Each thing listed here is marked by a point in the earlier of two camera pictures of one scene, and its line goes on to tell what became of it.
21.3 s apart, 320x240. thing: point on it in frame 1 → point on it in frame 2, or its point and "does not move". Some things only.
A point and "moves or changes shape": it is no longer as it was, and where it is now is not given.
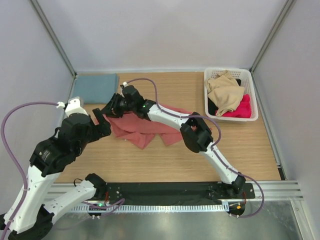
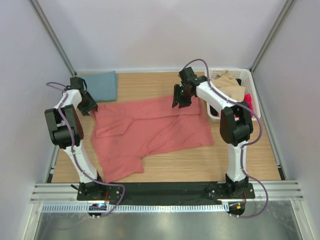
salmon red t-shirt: x=138 y=131 moves or changes shape
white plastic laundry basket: x=246 y=81 does not move
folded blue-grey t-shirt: x=96 y=88 does not move
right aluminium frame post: x=288 y=6 does not move
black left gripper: x=103 y=129 → x=92 y=105
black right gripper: x=112 y=109 → x=182 y=103
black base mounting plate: x=172 y=193 does not move
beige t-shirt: x=224 y=92 does not move
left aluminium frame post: x=50 y=29 does not move
